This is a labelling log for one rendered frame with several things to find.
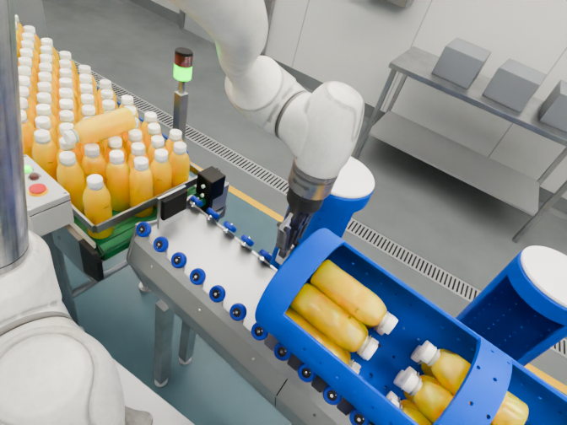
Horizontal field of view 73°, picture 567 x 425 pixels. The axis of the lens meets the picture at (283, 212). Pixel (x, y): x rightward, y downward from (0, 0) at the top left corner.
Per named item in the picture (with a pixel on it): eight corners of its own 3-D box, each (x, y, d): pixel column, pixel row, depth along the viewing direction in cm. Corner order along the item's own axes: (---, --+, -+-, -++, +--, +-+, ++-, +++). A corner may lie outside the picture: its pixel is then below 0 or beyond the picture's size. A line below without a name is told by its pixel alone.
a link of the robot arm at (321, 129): (353, 170, 74) (304, 136, 79) (386, 97, 64) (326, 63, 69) (321, 190, 67) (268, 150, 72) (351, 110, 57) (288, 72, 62)
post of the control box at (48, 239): (77, 380, 166) (31, 216, 100) (72, 373, 167) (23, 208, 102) (86, 373, 169) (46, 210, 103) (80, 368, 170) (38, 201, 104)
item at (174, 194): (161, 232, 116) (162, 201, 108) (156, 228, 117) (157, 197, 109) (186, 217, 123) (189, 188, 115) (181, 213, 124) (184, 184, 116)
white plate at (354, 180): (317, 196, 129) (316, 199, 130) (387, 196, 139) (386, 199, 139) (294, 148, 148) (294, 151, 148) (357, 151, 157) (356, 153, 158)
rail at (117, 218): (97, 234, 107) (96, 226, 105) (95, 232, 108) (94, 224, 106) (202, 180, 135) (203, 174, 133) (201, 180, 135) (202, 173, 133)
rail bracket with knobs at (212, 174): (204, 207, 132) (207, 185, 126) (190, 196, 135) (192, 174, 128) (224, 196, 139) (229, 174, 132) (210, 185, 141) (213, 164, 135)
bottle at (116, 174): (125, 194, 128) (122, 148, 115) (135, 207, 125) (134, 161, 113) (104, 201, 123) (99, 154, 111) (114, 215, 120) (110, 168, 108)
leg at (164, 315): (159, 390, 171) (164, 313, 130) (151, 380, 173) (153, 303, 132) (170, 380, 175) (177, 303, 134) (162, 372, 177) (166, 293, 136)
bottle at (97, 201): (82, 231, 113) (73, 182, 101) (102, 218, 118) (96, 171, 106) (99, 243, 111) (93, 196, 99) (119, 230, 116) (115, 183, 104)
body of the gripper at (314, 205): (305, 170, 81) (294, 202, 87) (281, 185, 75) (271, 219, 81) (334, 189, 78) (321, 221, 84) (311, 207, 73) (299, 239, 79)
